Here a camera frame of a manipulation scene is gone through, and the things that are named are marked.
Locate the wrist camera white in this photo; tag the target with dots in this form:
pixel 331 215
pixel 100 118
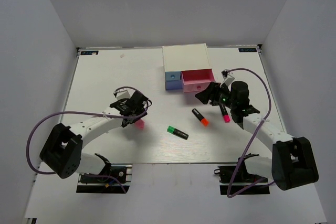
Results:
pixel 228 78
pixel 121 94

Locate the left table label sticker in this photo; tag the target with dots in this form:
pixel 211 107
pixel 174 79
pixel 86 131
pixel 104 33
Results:
pixel 89 53

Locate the green highlighter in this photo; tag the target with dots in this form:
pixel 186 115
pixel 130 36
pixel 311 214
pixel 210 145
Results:
pixel 177 132

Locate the pink highlighter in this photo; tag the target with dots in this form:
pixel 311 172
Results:
pixel 225 114

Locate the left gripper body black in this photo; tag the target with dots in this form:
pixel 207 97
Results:
pixel 139 115

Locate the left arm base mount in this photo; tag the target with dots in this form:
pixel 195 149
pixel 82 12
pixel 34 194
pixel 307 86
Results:
pixel 117 180

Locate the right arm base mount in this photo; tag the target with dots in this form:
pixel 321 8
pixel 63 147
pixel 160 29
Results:
pixel 242 180

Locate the pink drawer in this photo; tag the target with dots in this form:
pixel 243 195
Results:
pixel 196 80

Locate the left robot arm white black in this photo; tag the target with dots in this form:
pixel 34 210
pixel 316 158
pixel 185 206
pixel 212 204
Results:
pixel 62 151

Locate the table label sticker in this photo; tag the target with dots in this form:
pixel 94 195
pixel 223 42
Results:
pixel 89 53
pixel 247 49

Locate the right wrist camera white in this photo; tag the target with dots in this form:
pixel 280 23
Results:
pixel 228 78

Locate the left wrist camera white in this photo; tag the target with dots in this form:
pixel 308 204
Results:
pixel 121 94

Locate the light blue drawer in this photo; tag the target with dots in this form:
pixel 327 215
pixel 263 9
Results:
pixel 172 75

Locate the white drawer cabinet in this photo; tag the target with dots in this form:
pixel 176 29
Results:
pixel 185 57

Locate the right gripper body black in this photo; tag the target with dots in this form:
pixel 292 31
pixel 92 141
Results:
pixel 224 97

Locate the pink capped pen tube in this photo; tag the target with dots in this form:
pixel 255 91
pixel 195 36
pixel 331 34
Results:
pixel 139 124

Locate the right table label sticker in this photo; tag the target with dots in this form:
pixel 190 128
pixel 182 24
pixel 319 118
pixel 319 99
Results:
pixel 247 49

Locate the orange highlighter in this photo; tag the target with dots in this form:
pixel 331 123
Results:
pixel 200 117

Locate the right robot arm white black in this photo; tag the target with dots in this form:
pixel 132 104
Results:
pixel 292 163

